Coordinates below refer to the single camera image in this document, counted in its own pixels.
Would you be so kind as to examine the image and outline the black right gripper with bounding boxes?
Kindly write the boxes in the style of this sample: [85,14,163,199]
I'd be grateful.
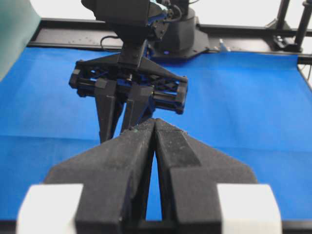
[69,41,188,143]

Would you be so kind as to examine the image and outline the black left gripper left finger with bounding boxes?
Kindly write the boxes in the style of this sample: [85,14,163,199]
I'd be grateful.
[44,118,155,234]

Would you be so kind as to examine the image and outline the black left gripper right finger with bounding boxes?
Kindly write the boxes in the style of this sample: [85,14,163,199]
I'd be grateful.
[155,119,258,234]

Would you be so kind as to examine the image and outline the black stand posts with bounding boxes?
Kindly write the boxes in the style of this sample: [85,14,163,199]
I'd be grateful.
[265,0,312,53]

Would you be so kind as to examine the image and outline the black table frame rail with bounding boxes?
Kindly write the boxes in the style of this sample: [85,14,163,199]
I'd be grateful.
[29,18,312,67]

